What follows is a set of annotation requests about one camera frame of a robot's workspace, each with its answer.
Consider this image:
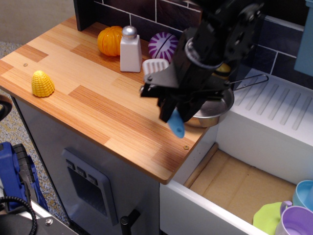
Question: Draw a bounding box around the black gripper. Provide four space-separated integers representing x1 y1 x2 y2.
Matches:
140 52 230 123

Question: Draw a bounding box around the white spatula blue handle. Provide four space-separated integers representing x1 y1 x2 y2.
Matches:
142 58 185 138

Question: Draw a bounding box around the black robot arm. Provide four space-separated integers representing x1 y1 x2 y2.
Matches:
141 0 265 122

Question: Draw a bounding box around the silver metal pan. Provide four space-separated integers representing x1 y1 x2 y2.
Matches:
185 74 269 128

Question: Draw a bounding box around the yellow toy lemon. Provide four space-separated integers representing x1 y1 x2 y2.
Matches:
213 63 231 79

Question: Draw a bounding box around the purple striped toy ball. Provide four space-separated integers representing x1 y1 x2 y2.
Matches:
148 32 179 63

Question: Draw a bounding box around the white salt shaker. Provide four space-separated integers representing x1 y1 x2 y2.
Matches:
120 25 142 72

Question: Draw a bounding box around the white dish drainer sink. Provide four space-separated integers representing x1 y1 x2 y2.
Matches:
216 69 313 184

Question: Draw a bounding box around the orange toy pumpkin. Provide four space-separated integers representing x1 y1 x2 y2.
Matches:
97 26 122 56

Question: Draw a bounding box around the grey toy oven door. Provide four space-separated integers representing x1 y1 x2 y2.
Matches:
62 149 117 226

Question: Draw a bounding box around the light blue cabinet panel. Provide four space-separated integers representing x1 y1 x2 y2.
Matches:
294 0 313 76

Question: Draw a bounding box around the yellow toy corn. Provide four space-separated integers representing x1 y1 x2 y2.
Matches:
31 70 55 97

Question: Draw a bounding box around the green toy plate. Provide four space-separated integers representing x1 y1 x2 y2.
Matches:
252 202 282 235

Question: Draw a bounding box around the blue toy cup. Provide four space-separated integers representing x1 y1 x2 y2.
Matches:
292 180 313 211

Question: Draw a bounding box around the purple toy cup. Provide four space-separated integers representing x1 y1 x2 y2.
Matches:
275 201 313 235

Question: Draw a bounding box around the black rounded object left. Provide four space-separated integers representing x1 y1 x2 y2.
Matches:
0 94 13 121

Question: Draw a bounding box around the blue clamp tool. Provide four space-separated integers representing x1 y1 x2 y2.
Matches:
0 142 48 211

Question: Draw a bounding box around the black oven handle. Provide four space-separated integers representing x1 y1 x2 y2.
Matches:
120 209 141 235

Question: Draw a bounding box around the black braided cable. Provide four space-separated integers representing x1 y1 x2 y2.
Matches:
0 195 38 235

